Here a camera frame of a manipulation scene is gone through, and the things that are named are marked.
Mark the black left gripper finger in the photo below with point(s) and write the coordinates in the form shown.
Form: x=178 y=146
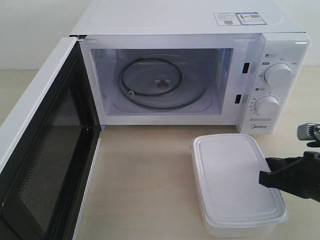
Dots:
x=301 y=180

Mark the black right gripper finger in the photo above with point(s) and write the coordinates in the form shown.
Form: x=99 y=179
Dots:
x=277 y=164

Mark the white plastic food container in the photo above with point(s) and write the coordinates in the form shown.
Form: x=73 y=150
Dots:
x=233 y=204

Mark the white microwave oven body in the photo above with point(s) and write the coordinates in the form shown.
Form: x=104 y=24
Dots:
x=234 y=58

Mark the lower white control knob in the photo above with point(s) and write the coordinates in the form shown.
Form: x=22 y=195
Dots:
x=267 y=106

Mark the white control knob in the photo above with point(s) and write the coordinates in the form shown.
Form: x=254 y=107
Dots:
x=267 y=106
x=278 y=75

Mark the upper white control knob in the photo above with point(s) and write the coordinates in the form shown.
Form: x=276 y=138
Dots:
x=278 y=75

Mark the glass turntable plate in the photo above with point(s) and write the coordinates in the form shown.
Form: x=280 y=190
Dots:
x=162 y=82

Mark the warning label sticker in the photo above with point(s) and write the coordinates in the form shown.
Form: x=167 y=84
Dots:
x=239 y=19

